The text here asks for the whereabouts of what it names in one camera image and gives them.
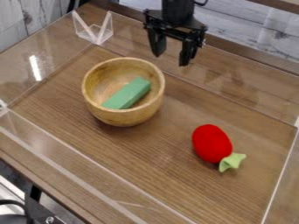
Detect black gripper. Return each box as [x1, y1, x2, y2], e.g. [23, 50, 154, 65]
[144, 0, 208, 67]

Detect green rectangular block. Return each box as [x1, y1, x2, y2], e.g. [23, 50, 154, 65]
[101, 77, 150, 109]

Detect light wooden bowl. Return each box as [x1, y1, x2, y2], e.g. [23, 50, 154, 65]
[81, 57, 165, 127]

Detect red plush strawberry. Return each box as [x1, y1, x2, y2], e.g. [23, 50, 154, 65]
[190, 124, 246, 172]

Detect clear acrylic corner bracket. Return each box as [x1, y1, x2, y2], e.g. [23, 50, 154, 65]
[70, 11, 113, 46]

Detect clear acrylic tray wall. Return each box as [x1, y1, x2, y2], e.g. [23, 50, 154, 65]
[0, 100, 196, 224]

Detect black table leg bracket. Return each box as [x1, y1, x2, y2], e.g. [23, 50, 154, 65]
[23, 185, 77, 224]

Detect black cable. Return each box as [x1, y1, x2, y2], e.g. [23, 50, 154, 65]
[0, 199, 30, 224]

